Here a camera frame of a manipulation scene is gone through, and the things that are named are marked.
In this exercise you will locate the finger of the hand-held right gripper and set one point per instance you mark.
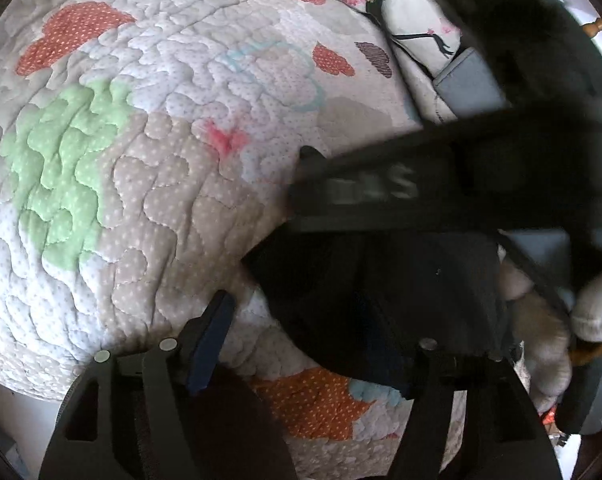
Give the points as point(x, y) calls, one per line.
point(311, 157)

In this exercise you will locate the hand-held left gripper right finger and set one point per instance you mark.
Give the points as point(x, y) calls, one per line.
point(433, 380)

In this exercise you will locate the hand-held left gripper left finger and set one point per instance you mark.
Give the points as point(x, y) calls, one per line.
point(212, 332)

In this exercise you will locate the black pants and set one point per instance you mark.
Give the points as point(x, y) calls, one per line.
point(381, 300)

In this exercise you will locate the grey cushion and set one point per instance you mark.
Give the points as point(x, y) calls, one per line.
point(468, 85)

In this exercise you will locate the white plush toy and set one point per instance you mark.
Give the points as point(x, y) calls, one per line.
point(541, 320)

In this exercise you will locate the grey cloth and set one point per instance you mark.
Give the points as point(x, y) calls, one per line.
point(583, 395)

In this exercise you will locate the quilted patchwork blanket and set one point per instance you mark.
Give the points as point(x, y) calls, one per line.
point(156, 160)

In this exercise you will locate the white printed pillow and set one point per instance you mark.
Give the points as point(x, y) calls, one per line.
point(416, 35)

